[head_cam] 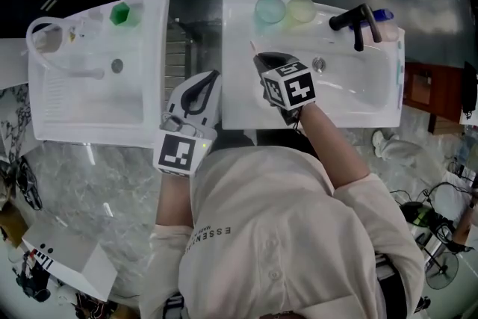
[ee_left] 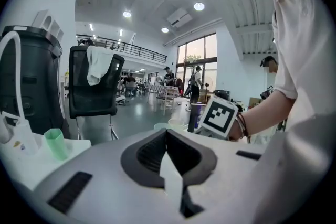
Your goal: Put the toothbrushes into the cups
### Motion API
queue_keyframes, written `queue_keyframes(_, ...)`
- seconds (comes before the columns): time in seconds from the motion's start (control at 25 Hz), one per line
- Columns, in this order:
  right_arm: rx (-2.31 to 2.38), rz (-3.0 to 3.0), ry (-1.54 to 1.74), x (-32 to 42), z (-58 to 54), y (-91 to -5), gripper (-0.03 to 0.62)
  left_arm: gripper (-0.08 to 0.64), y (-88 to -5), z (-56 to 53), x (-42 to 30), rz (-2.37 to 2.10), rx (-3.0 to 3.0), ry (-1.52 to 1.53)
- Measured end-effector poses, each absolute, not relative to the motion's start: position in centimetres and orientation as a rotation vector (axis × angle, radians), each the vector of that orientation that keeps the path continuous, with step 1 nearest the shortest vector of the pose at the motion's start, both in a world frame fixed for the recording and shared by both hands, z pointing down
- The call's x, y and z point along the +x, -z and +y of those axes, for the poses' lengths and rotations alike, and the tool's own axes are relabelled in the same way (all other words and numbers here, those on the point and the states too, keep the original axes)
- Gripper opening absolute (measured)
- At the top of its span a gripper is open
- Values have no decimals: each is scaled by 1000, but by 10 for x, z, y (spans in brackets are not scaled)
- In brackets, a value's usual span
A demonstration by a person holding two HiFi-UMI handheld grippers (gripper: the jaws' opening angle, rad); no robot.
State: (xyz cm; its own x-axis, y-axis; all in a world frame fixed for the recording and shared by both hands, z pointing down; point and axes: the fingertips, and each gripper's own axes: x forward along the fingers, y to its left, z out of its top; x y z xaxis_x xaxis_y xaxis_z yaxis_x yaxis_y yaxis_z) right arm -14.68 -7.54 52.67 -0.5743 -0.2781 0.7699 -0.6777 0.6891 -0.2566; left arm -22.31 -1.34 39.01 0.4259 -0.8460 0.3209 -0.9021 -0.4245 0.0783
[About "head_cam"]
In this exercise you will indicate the black and green device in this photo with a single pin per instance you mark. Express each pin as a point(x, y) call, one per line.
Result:
point(418, 214)

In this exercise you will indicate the white sink with washboard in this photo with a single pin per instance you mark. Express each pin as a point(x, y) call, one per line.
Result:
point(93, 101)

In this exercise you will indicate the white ceramic washbasin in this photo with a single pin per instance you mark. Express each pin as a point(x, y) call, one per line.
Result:
point(354, 93)

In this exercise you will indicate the brown wooden stool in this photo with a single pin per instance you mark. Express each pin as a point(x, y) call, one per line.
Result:
point(429, 86)

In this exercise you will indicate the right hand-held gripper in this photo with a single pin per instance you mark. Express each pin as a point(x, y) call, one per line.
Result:
point(298, 91)

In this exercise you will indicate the person's torso in beige shirt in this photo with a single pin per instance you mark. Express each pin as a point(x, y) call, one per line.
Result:
point(284, 235)

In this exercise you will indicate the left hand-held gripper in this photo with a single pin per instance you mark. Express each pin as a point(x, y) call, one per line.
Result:
point(175, 155)

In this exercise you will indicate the white box with black print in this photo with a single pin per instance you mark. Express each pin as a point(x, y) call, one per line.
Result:
point(74, 261)

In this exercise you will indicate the green cup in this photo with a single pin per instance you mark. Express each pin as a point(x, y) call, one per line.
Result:
point(120, 13)

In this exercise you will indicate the black faucet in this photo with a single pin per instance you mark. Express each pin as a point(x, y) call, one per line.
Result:
point(354, 16)

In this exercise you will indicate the blue bottle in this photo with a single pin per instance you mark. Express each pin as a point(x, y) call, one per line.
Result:
point(382, 14)

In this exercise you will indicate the person's right forearm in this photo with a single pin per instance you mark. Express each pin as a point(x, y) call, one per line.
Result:
point(332, 149)

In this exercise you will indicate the yellow-green cup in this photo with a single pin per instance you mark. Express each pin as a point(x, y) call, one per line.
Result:
point(300, 8)

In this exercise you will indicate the light blue cup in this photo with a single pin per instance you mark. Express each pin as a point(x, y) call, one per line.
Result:
point(269, 9)

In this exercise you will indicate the marble pattern slab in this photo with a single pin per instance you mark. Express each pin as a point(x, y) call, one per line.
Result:
point(15, 112)

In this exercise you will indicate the black floor fan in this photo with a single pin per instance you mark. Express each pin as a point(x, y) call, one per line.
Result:
point(442, 270)

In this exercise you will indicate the white panel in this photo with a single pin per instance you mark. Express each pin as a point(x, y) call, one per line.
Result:
point(11, 63)

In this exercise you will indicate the person's left forearm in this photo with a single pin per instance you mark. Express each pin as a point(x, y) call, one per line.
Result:
point(173, 201)

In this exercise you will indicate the metal slatted sink rack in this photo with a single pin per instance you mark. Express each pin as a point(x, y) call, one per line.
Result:
point(179, 56)

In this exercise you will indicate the person's black waist belt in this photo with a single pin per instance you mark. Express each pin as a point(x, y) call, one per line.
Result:
point(396, 287)

